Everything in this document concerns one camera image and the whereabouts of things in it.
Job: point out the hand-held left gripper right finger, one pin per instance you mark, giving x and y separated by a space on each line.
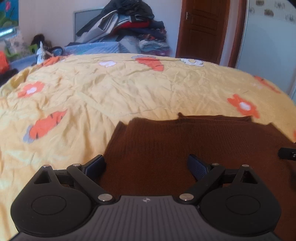
197 167

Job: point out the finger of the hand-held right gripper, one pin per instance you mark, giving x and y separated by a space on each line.
288 153

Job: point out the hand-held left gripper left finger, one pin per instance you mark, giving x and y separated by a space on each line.
94 165

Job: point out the brown knit sweater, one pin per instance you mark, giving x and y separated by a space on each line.
175 143

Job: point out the dark and grey clothes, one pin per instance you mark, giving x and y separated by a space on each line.
7 75

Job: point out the pile of clothes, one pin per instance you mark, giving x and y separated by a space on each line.
129 25

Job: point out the yellow floral quilt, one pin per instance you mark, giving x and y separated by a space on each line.
92 92

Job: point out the white wardrobe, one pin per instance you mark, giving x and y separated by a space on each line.
266 41

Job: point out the blue quilted blanket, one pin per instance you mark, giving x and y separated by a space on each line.
99 47

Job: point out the dark blue round object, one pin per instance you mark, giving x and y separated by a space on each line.
56 49

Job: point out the white plastic bag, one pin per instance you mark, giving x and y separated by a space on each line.
40 53

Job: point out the green plastic stool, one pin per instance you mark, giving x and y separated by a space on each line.
32 48

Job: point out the brown wooden door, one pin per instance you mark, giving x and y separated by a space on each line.
203 30

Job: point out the orange plastic bag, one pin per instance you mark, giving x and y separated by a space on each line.
3 61

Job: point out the grey flat panel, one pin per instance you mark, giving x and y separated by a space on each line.
84 22

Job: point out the grey floral pillow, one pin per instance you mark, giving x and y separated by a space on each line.
15 45

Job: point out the white window frame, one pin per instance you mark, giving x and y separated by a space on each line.
7 32

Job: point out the lotus wall poster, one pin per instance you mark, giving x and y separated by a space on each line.
8 12

